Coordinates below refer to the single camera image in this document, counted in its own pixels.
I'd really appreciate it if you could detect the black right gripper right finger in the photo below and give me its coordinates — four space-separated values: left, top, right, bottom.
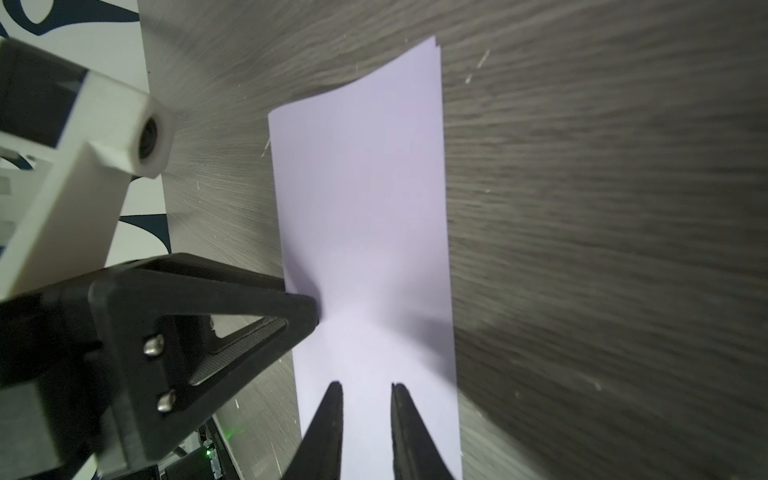
391 384 454 480

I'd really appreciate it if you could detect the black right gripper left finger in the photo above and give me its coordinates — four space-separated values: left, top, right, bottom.
282 381 344 480

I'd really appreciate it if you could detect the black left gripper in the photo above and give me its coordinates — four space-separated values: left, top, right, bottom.
1 254 319 479

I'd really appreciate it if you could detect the lilac square paper sheet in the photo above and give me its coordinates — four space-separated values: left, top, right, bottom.
268 38 462 479

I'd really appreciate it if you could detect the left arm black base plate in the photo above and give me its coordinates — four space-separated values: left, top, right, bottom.
120 418 241 480

